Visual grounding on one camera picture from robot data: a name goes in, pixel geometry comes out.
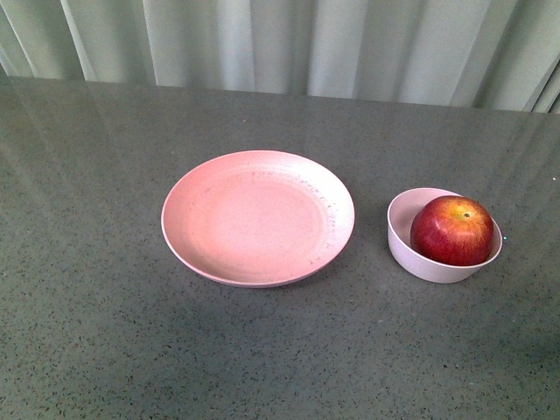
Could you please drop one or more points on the pale pink bowl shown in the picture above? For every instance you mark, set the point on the pale pink bowl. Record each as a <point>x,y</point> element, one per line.
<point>401,212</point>

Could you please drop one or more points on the red apple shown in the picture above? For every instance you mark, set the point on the red apple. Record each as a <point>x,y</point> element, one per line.
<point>453,230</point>

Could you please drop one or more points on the pink plate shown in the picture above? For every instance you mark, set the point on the pink plate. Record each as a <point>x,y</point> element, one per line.
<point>258,218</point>

